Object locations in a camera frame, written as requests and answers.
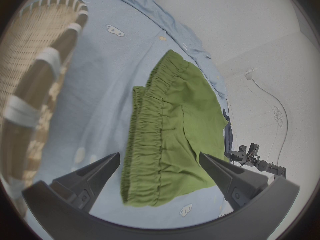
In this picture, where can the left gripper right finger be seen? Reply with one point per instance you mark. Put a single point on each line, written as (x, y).
(220, 174)

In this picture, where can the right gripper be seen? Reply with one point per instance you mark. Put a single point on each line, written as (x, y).
(237, 156)

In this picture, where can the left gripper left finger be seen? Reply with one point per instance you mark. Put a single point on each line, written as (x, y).
(100, 172)

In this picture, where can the green shorts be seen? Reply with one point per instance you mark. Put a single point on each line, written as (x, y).
(175, 124)

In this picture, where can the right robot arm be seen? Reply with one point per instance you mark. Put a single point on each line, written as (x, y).
(270, 169)

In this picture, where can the dark blue T-shirt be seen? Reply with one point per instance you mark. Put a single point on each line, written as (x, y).
(228, 134)

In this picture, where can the bed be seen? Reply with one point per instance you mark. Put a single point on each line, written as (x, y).
(105, 84)

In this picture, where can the round woven basket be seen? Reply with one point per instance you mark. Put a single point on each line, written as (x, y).
(22, 66)

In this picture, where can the pale blue quilt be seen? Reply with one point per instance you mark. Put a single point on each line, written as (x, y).
(170, 19)

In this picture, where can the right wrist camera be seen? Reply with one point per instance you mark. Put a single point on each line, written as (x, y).
(242, 148)

